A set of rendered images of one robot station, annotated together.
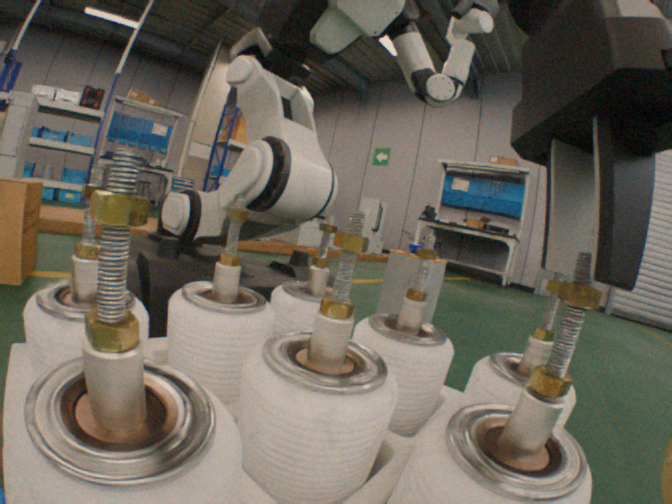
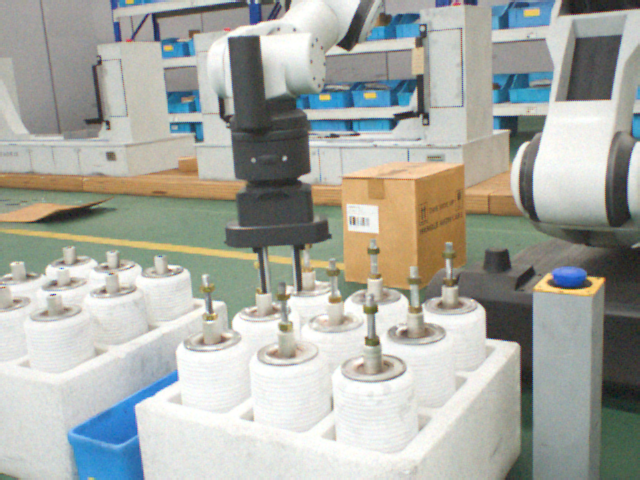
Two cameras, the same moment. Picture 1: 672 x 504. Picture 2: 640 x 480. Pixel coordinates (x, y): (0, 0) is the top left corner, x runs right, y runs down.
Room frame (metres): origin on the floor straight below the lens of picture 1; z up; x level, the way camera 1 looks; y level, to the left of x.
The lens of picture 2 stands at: (0.06, -0.94, 0.58)
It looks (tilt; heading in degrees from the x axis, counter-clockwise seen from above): 13 degrees down; 84
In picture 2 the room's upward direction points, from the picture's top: 4 degrees counter-clockwise
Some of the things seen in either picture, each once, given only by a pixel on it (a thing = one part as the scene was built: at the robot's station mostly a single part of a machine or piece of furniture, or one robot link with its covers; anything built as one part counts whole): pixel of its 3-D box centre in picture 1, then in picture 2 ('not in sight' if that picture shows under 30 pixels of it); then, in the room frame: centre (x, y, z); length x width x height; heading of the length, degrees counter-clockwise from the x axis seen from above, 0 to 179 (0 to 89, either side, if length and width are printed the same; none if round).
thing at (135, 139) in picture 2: not in sight; (66, 108); (-1.01, 3.88, 0.45); 1.61 x 0.57 x 0.74; 140
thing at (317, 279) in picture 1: (317, 281); (450, 297); (0.33, 0.01, 0.26); 0.02 x 0.02 x 0.03
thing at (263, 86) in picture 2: not in sight; (269, 89); (0.09, -0.12, 0.57); 0.11 x 0.11 x 0.11; 67
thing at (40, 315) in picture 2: not in sight; (56, 313); (-0.24, 0.16, 0.25); 0.08 x 0.08 x 0.01
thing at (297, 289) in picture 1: (314, 292); (450, 306); (0.33, 0.01, 0.25); 0.08 x 0.08 x 0.01
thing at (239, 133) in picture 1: (244, 133); not in sight; (5.20, 2.13, 1.70); 0.72 x 0.58 x 0.50; 144
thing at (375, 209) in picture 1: (335, 215); not in sight; (3.51, 0.10, 0.45); 1.51 x 0.57 x 0.74; 140
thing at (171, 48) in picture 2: not in sight; (185, 47); (-0.42, 6.80, 0.90); 0.50 x 0.38 x 0.21; 51
